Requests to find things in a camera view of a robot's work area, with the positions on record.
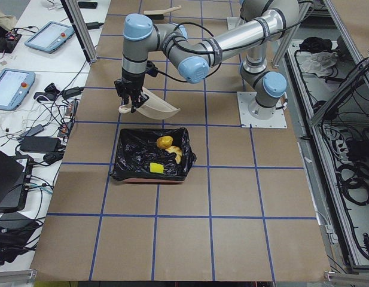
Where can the cream hand brush black bristles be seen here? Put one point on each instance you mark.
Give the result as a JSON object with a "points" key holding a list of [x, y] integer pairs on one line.
{"points": [[159, 14]]}

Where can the upper teach pendant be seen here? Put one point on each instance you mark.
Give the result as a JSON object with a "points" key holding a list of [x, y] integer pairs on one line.
{"points": [[50, 37]]}

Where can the pale curved melon slice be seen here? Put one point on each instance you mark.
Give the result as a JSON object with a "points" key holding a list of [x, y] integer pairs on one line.
{"points": [[177, 151]]}

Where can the black power brick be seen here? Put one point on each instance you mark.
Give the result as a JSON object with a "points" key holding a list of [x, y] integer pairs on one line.
{"points": [[38, 144]]}

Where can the aluminium frame post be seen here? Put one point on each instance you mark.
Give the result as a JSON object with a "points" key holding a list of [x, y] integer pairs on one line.
{"points": [[80, 28]]}

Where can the teach pendant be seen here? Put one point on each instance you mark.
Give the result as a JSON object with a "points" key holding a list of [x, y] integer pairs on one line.
{"points": [[14, 86], [50, 37]]}

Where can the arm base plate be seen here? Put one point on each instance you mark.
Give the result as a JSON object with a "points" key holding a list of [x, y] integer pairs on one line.
{"points": [[252, 115]]}

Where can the brown potato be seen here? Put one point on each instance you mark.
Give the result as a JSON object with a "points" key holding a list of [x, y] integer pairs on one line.
{"points": [[164, 142]]}

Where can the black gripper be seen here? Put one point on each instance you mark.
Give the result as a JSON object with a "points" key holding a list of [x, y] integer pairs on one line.
{"points": [[131, 81]]}

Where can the lower teach pendant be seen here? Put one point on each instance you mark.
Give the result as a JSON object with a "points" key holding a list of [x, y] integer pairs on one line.
{"points": [[14, 86]]}

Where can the yellow green sponge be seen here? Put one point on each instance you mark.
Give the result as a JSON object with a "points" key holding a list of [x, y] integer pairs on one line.
{"points": [[156, 168]]}

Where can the black laptop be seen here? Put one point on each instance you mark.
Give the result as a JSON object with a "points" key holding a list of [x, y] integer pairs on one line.
{"points": [[15, 173]]}

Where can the cream plastic dustpan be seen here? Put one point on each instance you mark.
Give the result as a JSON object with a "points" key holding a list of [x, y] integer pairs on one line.
{"points": [[156, 108]]}

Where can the bin with black liner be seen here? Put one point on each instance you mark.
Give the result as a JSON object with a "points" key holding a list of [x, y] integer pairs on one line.
{"points": [[137, 148]]}

